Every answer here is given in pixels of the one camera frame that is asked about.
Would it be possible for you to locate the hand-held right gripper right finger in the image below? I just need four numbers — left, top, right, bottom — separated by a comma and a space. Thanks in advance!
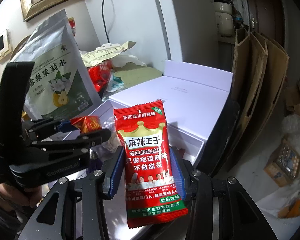
170, 146, 279, 240

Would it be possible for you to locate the red printed packet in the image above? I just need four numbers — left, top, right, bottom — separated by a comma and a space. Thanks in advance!
69, 17, 77, 37

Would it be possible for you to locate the stack of flattened cardboard boxes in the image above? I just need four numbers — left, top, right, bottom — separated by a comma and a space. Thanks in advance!
231, 27, 290, 175

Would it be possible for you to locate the red snack packet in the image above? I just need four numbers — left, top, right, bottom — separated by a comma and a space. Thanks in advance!
114, 99, 189, 229

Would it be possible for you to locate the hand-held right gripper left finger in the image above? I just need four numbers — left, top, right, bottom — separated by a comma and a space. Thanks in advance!
17, 145, 127, 240

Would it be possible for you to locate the orange green carton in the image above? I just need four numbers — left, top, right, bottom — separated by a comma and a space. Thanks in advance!
277, 197, 300, 218

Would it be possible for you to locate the person's left hand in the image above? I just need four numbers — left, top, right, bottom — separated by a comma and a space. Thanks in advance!
0, 183, 44, 216

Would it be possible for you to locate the gold picture frame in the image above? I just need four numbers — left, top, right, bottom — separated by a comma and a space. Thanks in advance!
19, 0, 87, 22

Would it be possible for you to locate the olive green card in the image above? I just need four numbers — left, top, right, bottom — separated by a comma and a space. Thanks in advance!
114, 66, 163, 89

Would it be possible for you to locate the dark brown door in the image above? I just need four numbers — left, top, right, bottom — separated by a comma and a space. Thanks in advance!
244, 0, 284, 39

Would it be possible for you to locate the red gold candy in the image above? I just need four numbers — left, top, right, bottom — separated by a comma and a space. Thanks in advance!
70, 116, 102, 135

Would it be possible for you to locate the plastic bag blue print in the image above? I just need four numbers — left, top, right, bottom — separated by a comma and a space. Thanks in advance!
107, 72, 125, 93

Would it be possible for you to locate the person's left forearm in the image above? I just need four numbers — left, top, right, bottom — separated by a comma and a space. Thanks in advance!
0, 202, 38, 240

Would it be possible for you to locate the crumpled printed leaflet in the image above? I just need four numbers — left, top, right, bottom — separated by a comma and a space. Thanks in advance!
81, 41, 138, 68

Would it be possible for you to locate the red plastic bag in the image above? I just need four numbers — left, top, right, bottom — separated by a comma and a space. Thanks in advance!
87, 62, 113, 93

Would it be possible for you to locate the cream rice cooker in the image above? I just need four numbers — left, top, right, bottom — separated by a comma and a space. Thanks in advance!
214, 2, 234, 37

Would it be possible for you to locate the brown cardboard box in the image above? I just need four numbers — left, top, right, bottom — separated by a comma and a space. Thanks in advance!
285, 84, 300, 118

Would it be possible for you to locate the silver tea pouch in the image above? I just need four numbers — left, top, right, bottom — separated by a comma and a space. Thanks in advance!
11, 9, 102, 120

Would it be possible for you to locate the purple satin drawstring pouch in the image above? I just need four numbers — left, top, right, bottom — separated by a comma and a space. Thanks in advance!
90, 151, 102, 174

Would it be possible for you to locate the clear crumpled plastic bag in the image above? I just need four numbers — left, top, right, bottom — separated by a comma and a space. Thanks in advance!
281, 115, 300, 135

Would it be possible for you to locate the white gift box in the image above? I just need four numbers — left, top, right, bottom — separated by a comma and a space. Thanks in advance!
62, 60, 237, 175

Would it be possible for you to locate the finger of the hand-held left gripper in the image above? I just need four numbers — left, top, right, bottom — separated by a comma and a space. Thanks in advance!
31, 129, 111, 155
27, 119, 73, 140

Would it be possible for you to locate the black cable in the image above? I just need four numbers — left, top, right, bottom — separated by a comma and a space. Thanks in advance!
101, 0, 110, 43

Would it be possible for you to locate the cardboard box of small items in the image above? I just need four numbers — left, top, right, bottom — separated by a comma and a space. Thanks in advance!
264, 140, 300, 187

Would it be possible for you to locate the white fridge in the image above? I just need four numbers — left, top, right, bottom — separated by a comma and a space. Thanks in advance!
85, 0, 237, 90

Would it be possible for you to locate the white wall control panel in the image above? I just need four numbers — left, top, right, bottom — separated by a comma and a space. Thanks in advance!
0, 29, 13, 62

